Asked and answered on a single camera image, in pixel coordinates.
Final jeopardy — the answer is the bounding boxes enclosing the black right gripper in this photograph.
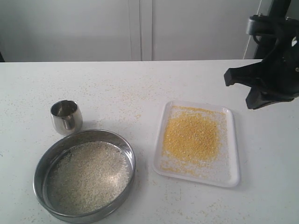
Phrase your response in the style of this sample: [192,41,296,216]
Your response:
[224,21,299,110]

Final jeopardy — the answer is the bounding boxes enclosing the yellow grain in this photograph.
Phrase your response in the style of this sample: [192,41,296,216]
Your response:
[48,141,129,215]

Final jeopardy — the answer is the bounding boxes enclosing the stainless steel cup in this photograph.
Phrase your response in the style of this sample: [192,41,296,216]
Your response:
[50,99,83,136]

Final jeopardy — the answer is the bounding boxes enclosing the round steel mesh sieve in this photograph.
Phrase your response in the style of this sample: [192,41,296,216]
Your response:
[33,129,136,224]

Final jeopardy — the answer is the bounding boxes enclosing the fine yellow millet grains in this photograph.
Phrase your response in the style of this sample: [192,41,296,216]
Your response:
[159,105,227,178]

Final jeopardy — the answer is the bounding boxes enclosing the white square plastic tray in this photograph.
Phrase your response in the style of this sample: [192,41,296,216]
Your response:
[153,100,240,188]

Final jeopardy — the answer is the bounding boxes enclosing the white cabinet doors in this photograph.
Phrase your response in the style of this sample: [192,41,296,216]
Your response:
[0,0,271,62]

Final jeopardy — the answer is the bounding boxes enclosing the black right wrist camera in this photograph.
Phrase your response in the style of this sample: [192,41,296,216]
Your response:
[246,14,289,45]

